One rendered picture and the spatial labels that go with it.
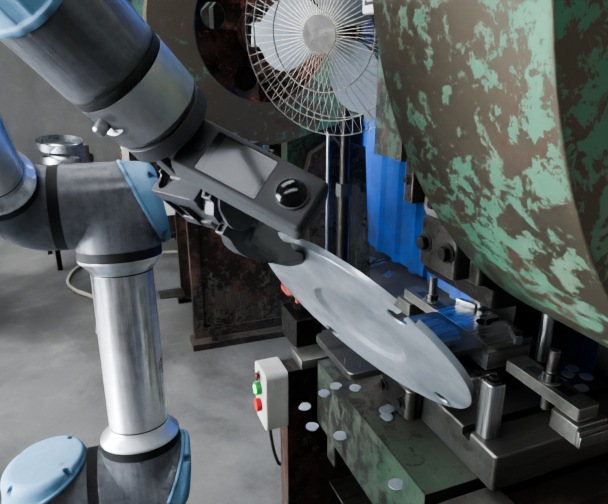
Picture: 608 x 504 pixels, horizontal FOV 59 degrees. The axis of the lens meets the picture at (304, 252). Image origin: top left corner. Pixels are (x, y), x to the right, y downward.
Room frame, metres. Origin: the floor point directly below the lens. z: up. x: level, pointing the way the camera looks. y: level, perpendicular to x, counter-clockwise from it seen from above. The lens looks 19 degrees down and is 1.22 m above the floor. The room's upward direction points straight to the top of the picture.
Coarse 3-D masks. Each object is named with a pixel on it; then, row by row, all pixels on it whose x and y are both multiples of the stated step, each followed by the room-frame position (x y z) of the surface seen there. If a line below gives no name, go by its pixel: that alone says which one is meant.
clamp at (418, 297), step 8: (432, 280) 1.01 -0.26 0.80; (408, 288) 1.08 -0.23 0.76; (416, 288) 1.08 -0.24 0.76; (432, 288) 1.01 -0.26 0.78; (400, 296) 1.08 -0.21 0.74; (408, 296) 1.06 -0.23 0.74; (416, 296) 1.04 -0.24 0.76; (424, 296) 1.04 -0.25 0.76; (432, 296) 1.01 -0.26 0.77; (400, 304) 1.07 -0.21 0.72; (408, 304) 1.04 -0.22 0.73; (416, 304) 1.03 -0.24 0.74; (424, 304) 1.01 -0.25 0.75; (432, 304) 1.00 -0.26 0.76; (440, 304) 1.00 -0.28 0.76; (408, 312) 1.04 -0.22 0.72; (416, 312) 1.05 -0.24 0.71; (424, 312) 1.06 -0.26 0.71
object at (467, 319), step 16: (464, 320) 0.88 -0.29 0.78; (480, 320) 0.88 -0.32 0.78; (496, 320) 0.89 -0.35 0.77; (480, 336) 0.81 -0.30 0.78; (496, 336) 0.82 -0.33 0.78; (528, 336) 0.82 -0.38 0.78; (480, 352) 0.80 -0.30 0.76; (496, 352) 0.79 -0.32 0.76; (512, 352) 0.80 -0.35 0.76; (528, 352) 0.81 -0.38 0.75
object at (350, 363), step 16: (400, 320) 0.87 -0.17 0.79; (416, 320) 0.87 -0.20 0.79; (432, 320) 0.87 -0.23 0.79; (448, 320) 0.88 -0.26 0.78; (320, 336) 0.82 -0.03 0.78; (448, 336) 0.81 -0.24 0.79; (464, 336) 0.82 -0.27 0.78; (336, 352) 0.76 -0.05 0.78; (352, 352) 0.76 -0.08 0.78; (464, 352) 0.77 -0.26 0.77; (352, 368) 0.71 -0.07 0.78; (368, 368) 0.71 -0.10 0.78; (384, 384) 0.83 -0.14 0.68; (400, 384) 0.78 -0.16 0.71; (400, 400) 0.77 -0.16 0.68; (416, 400) 0.76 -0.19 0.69; (416, 416) 0.76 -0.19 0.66
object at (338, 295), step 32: (320, 256) 0.47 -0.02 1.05; (288, 288) 0.66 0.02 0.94; (320, 288) 0.57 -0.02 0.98; (352, 288) 0.47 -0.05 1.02; (320, 320) 0.66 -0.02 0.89; (352, 320) 0.58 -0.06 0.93; (384, 320) 0.47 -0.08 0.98; (384, 352) 0.57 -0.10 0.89; (416, 352) 0.47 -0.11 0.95; (448, 352) 0.43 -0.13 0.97; (416, 384) 0.56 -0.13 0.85; (448, 384) 0.47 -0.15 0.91
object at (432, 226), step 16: (432, 208) 0.87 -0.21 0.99; (432, 224) 0.84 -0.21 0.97; (416, 240) 0.86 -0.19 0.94; (432, 240) 0.84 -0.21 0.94; (448, 240) 0.80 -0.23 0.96; (432, 256) 0.84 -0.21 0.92; (448, 256) 0.79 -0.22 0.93; (464, 256) 0.79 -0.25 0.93; (448, 272) 0.79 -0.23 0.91; (464, 272) 0.79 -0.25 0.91; (480, 272) 0.77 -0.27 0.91
